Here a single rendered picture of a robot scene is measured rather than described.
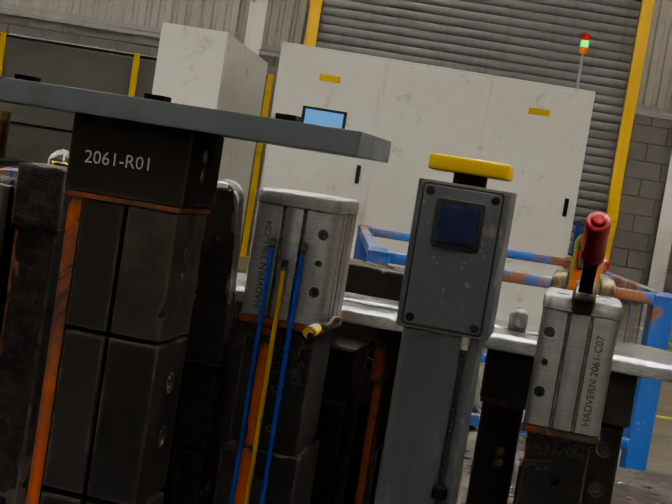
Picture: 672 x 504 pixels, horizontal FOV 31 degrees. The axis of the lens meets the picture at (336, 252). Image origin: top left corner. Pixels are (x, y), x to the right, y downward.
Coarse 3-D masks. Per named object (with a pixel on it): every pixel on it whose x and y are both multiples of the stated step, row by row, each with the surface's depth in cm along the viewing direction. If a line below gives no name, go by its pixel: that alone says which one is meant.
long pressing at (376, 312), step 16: (240, 288) 121; (352, 304) 124; (368, 304) 129; (384, 304) 129; (352, 320) 118; (368, 320) 118; (384, 320) 118; (496, 320) 131; (496, 336) 115; (512, 336) 115; (528, 336) 121; (512, 352) 115; (528, 352) 115; (624, 352) 120; (640, 352) 122; (656, 352) 125; (624, 368) 113; (640, 368) 113; (656, 368) 112
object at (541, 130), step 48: (288, 48) 903; (288, 96) 905; (336, 96) 905; (384, 96) 905; (432, 96) 905; (480, 96) 905; (528, 96) 905; (576, 96) 904; (432, 144) 907; (480, 144) 908; (528, 144) 907; (576, 144) 907; (336, 192) 910; (384, 192) 910; (528, 192) 910; (576, 192) 910; (384, 240) 913; (528, 240) 912; (528, 288) 915
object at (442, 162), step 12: (432, 156) 89; (444, 156) 89; (456, 156) 89; (432, 168) 89; (444, 168) 89; (456, 168) 88; (468, 168) 88; (480, 168) 88; (492, 168) 88; (504, 168) 88; (456, 180) 91; (468, 180) 90; (480, 180) 90; (504, 180) 91
